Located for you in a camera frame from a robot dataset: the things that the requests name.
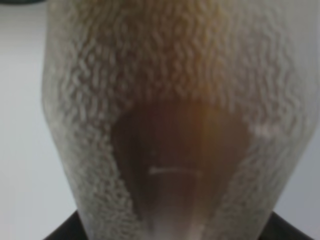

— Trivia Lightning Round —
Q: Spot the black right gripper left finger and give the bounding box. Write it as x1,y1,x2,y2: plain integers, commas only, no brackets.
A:
44,211,87,240

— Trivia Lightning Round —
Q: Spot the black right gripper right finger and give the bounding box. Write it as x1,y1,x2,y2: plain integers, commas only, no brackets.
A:
259,212,313,240

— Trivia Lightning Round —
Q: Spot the clear plastic drink bottle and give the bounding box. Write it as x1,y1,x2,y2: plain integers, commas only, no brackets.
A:
42,0,320,240

